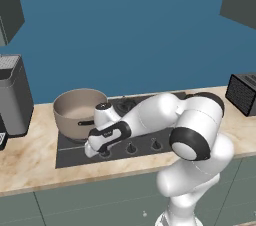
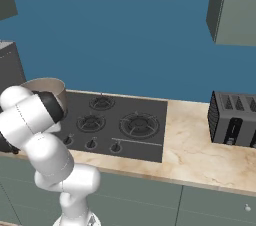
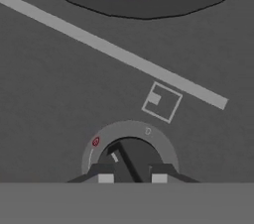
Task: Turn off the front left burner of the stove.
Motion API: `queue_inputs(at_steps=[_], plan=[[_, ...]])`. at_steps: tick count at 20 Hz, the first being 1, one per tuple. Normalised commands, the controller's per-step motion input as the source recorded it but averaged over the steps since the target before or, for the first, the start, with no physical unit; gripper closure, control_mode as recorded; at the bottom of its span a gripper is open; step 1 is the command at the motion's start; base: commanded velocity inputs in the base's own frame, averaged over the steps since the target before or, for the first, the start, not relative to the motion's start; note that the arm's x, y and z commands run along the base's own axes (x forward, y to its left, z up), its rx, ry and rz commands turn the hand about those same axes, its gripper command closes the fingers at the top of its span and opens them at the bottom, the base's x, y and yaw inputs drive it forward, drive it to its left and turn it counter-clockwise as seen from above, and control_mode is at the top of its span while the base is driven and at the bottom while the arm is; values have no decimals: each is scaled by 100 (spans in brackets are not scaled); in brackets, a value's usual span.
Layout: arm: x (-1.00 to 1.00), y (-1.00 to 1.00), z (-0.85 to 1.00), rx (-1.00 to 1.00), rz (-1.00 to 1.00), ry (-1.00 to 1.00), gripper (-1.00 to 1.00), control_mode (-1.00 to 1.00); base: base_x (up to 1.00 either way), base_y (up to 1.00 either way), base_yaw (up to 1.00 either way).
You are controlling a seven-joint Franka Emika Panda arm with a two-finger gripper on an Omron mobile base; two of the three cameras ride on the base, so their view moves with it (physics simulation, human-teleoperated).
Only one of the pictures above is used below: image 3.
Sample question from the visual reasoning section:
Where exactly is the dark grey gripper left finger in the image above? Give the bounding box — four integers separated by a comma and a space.
66, 163, 116, 184

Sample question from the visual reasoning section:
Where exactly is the black stove knob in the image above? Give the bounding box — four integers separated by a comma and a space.
97, 136, 167, 184

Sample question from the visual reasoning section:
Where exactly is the dark grey stove hob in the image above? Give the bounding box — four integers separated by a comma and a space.
0, 0, 254, 184

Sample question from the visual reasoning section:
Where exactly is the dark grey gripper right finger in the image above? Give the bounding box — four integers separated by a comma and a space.
148, 163, 200, 184

